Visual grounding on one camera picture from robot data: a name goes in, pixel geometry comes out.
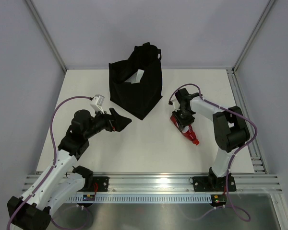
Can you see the aluminium mounting rail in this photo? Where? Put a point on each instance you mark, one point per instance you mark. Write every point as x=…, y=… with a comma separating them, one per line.
x=182, y=183

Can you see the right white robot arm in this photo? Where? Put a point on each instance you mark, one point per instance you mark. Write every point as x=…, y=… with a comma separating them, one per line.
x=230, y=131

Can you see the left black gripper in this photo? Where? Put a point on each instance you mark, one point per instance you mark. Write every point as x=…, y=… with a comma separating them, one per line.
x=117, y=122

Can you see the white slotted cable duct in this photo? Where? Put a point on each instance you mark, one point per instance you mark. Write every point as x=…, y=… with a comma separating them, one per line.
x=140, y=199

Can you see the red dish soap bottle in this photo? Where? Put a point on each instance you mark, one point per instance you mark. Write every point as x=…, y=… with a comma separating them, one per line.
x=186, y=131

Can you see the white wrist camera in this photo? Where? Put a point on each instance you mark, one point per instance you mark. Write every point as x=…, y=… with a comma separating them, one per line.
x=96, y=103
x=175, y=104

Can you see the black canvas bag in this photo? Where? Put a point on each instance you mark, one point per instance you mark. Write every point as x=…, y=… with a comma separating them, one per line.
x=140, y=98

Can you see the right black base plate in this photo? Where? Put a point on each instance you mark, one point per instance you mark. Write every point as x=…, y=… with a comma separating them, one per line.
x=211, y=184

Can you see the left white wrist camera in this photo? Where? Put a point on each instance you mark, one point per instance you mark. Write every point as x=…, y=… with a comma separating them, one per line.
x=96, y=103

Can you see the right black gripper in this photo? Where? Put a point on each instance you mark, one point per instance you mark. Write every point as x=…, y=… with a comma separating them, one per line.
x=181, y=122

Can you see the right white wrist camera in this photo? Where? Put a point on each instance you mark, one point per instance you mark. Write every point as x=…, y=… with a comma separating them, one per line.
x=175, y=104

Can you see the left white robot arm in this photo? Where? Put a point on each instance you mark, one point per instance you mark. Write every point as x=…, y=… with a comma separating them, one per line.
x=34, y=209

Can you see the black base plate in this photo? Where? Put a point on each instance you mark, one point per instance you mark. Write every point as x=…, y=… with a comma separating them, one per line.
x=98, y=184
x=211, y=184

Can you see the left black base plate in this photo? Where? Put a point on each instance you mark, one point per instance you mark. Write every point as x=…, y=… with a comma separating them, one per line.
x=98, y=184

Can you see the white frosted bottle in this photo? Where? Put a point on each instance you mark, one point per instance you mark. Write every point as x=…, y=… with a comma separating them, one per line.
x=136, y=77

